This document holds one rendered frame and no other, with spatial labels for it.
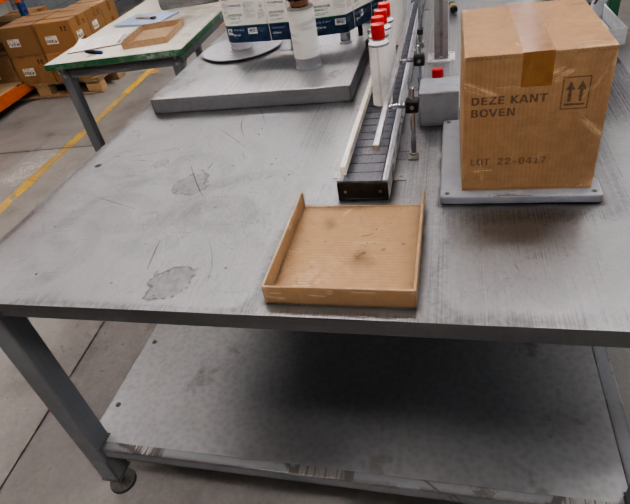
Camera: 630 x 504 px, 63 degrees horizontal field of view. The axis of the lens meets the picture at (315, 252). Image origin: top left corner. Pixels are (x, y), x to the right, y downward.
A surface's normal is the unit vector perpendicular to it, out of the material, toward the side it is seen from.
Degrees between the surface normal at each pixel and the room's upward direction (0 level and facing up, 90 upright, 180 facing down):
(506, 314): 0
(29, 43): 90
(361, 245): 0
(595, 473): 0
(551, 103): 90
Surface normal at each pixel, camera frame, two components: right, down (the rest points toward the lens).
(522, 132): -0.20, 0.62
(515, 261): -0.15, -0.78
